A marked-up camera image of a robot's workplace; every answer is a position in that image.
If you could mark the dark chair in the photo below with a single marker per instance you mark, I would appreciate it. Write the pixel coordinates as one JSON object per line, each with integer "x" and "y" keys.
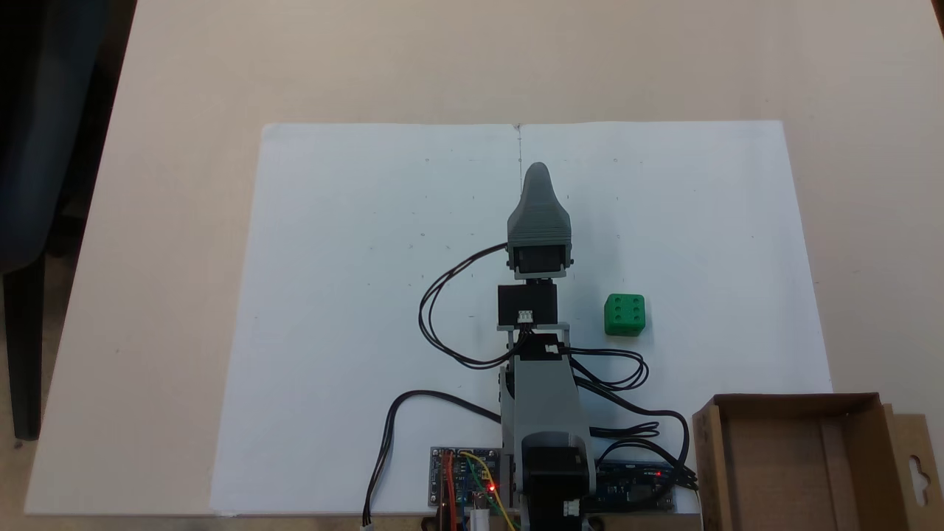
{"x": 37, "y": 147}

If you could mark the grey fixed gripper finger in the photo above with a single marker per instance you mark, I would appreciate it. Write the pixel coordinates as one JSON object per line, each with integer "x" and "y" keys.
{"x": 538, "y": 188}

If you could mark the green die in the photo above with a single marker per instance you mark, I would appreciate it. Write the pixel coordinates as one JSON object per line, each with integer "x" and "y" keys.
{"x": 624, "y": 316}

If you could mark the dark blue circuit board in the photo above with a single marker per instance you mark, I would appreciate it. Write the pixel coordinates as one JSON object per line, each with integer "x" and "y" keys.
{"x": 634, "y": 487}

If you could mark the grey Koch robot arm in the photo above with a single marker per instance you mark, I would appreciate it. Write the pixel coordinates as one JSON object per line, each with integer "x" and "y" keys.
{"x": 542, "y": 398}

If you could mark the white paper sheet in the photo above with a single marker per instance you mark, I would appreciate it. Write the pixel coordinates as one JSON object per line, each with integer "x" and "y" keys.
{"x": 354, "y": 295}

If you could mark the brown cardboard box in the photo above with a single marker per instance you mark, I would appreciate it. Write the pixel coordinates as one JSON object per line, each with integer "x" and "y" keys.
{"x": 796, "y": 472}

